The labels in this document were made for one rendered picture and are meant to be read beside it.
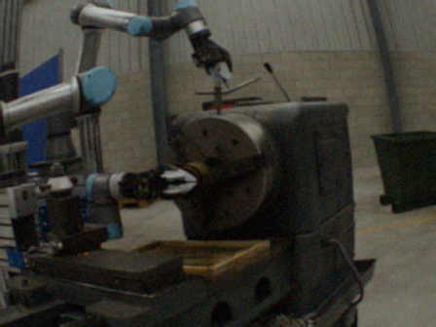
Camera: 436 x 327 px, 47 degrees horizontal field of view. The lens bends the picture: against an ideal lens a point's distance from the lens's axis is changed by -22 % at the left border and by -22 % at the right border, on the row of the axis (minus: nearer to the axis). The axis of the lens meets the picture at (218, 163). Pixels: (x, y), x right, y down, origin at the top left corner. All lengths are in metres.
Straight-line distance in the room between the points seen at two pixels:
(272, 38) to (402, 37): 3.07
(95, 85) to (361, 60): 10.28
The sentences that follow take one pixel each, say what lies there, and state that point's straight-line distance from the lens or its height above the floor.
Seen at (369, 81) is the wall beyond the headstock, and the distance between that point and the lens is 11.73.
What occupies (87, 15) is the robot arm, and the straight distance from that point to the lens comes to 2.07.
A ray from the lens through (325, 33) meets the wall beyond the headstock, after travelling 11.85.
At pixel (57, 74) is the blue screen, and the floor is 2.03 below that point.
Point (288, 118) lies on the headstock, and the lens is 1.79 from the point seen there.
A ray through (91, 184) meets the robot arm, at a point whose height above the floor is 1.09.
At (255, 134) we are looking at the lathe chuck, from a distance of 1.70.
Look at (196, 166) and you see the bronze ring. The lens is 1.62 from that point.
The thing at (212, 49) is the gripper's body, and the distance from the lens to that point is 1.87.
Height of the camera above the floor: 1.24
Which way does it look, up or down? 4 degrees down
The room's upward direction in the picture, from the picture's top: 6 degrees counter-clockwise
